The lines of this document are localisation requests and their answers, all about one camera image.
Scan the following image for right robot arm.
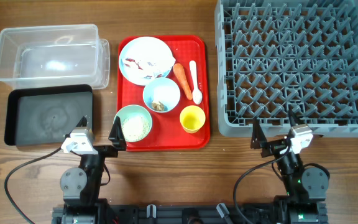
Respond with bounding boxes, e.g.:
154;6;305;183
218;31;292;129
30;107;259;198
250;111;330;224

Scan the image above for clear plastic bin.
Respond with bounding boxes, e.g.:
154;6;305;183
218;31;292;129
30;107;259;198
0;24;110;90

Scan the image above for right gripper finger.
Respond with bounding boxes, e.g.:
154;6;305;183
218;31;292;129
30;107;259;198
250;118;267;149
288;110;300;127

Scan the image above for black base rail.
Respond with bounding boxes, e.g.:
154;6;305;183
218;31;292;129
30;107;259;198
51;203;329;224

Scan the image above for light blue plate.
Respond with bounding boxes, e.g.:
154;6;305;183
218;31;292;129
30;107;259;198
119;37;176;86

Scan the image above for light green bowl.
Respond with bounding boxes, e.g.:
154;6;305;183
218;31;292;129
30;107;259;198
115;105;153;141

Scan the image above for brown food lump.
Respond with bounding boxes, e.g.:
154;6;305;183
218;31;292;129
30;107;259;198
151;100;165;111

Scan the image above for yellow plastic cup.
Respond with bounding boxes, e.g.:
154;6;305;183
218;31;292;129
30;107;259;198
180;105;206;134

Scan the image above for black plastic tray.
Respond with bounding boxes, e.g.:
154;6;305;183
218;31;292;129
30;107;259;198
4;84;93;146

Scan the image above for orange carrot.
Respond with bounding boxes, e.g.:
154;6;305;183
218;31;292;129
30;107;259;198
173;63;193;100

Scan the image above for white wrapper waste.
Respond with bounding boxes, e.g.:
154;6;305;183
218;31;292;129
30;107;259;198
123;58;162;79

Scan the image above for white plastic spoon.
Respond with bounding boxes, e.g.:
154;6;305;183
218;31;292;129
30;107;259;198
189;60;203;105

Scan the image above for grey dishwasher rack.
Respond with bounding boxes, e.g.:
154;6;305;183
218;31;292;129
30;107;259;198
214;1;358;138

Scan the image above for red serving tray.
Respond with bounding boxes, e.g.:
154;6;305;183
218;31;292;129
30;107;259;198
116;35;211;151

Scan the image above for light blue bowl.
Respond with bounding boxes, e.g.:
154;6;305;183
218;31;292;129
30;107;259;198
142;78;181;113

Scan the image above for white rice grains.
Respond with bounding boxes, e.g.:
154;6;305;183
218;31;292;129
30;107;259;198
122;115;150;142

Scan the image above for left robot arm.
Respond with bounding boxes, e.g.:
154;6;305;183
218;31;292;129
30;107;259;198
52;117;126;224

